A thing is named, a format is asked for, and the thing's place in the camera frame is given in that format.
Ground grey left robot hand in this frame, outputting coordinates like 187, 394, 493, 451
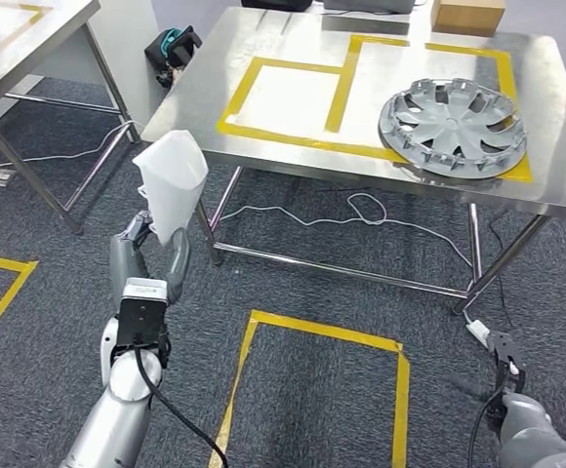
108, 210, 193, 315

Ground black floor cable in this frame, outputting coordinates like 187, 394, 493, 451
488, 206, 515, 328

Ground black carry bag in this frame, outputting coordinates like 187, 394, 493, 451
240, 0, 314, 13

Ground grey wheel hubcap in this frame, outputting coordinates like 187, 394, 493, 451
378, 77, 529, 180

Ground steel workbench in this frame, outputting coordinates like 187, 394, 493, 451
140, 6, 566, 318
0, 0, 140, 237

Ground grey laptop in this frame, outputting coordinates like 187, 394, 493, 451
323, 0, 416, 16

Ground black teal bag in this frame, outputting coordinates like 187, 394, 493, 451
144, 25, 203, 90

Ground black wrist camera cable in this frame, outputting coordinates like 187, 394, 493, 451
467, 384, 506, 468
134, 348, 228, 468

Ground white plastic panel part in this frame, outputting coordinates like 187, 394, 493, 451
132, 129, 209, 247

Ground white floor cable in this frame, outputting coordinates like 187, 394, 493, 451
0, 119, 140, 188
219, 192, 474, 269

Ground black left wrist camera cable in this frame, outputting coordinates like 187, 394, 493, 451
134, 348, 228, 468

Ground white power strip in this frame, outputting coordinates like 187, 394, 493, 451
464, 319, 491, 348

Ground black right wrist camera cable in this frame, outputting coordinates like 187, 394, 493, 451
467, 384, 506, 468

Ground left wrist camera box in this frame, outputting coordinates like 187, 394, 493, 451
116, 277, 169, 350

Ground white cabinet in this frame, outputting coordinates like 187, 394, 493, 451
29, 0, 172, 131

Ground cardboard box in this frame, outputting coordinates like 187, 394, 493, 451
431, 0, 507, 38

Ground yellow workbench tape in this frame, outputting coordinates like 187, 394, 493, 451
216, 33, 534, 184
0, 1, 55, 75

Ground yellow floor tape square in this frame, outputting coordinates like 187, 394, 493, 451
0, 252, 39, 360
208, 309, 411, 468

